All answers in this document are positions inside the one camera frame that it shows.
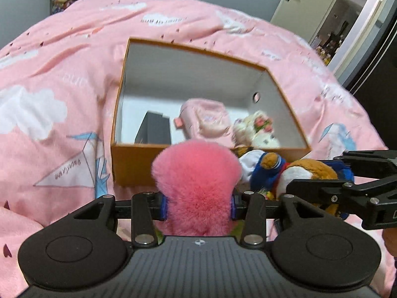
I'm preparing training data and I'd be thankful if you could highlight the row of bottles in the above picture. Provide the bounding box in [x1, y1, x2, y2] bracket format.
[313, 43, 334, 66]

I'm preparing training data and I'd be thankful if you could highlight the cream door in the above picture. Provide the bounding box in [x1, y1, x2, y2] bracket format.
[270, 0, 348, 42]

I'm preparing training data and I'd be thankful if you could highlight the pink fabric pouch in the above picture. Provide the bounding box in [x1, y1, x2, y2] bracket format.
[174, 98, 232, 140]

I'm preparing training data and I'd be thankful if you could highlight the black cabinet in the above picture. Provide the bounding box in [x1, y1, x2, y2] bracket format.
[343, 15, 397, 151]

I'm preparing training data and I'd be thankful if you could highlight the brown bear plush sailor outfit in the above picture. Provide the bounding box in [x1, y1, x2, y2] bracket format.
[237, 149, 349, 221]

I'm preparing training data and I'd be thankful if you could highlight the pink fluffy plush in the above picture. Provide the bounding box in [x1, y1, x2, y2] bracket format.
[152, 140, 243, 236]

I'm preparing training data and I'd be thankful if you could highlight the pink printed blanket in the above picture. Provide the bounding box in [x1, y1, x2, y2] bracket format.
[0, 0, 397, 298]

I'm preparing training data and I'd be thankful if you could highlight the orange cardboard box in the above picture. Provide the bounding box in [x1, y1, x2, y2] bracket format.
[111, 37, 311, 188]

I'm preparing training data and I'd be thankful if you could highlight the dark grey box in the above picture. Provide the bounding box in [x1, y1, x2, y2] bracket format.
[135, 111, 172, 146]

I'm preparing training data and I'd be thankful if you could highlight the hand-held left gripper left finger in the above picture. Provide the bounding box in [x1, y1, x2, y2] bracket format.
[68, 191, 169, 249]

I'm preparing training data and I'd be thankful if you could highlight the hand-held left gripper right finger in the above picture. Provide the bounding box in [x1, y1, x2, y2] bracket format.
[231, 191, 330, 249]

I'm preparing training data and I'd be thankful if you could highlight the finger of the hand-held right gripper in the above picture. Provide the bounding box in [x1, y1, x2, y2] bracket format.
[285, 177, 397, 215]
[333, 150, 397, 183]

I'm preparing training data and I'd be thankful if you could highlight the white crochet bear with flowers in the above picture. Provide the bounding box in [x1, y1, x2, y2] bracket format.
[232, 110, 281, 149]

